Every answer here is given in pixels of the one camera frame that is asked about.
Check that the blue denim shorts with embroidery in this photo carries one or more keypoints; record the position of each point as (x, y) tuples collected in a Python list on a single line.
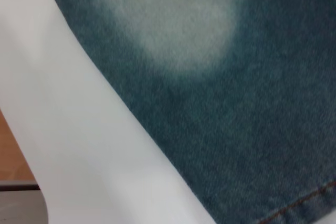
[(210, 129)]

